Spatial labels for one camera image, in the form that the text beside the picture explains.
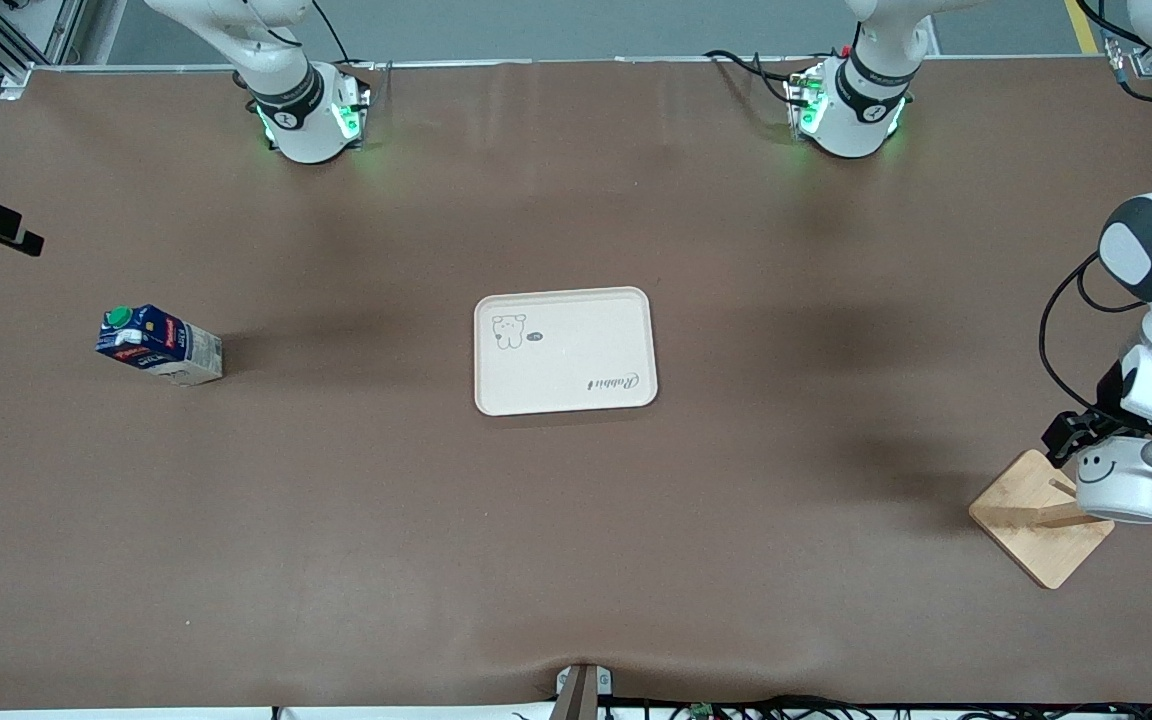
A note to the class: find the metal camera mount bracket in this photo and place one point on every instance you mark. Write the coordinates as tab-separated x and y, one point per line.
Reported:
576	695

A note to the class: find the wooden mug stand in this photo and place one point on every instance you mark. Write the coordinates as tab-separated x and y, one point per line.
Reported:
1031	520

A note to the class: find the beige plastic tray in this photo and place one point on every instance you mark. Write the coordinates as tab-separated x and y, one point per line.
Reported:
566	350

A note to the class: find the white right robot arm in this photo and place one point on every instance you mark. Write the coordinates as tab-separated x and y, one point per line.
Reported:
301	125

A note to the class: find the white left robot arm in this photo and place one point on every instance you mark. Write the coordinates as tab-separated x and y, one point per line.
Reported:
851	120

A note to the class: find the blue milk carton green cap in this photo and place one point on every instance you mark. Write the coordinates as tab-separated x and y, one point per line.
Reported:
161	345

